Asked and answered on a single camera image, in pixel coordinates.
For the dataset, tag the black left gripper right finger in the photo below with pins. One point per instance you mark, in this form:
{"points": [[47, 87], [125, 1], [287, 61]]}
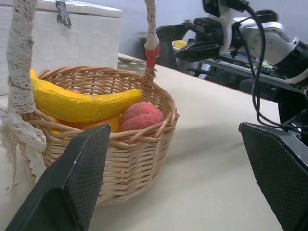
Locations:
{"points": [[281, 173]]}

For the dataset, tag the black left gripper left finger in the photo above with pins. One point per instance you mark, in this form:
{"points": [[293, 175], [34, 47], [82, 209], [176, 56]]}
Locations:
{"points": [[72, 183]]}

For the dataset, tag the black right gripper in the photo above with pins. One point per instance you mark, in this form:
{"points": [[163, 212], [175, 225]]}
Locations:
{"points": [[208, 30]]}

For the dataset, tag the small yellow background object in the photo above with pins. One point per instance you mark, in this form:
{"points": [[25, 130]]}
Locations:
{"points": [[179, 44]]}

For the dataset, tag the dark background desk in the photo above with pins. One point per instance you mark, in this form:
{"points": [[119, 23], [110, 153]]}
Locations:
{"points": [[235, 72]]}

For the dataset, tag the orange fruit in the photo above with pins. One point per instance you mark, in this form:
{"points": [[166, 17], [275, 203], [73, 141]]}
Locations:
{"points": [[96, 124]]}

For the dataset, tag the yellow banana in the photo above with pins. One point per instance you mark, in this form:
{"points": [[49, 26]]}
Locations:
{"points": [[72, 106]]}

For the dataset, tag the pink red peach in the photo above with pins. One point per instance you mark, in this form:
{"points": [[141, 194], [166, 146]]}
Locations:
{"points": [[142, 118]]}

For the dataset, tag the white woven storage box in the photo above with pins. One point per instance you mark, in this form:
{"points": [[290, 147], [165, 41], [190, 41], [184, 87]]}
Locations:
{"points": [[84, 43]]}

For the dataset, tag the metal box latch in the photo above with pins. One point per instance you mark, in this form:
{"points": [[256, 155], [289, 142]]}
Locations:
{"points": [[63, 14]]}

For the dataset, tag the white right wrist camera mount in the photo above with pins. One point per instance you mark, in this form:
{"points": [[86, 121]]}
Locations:
{"points": [[227, 21]]}

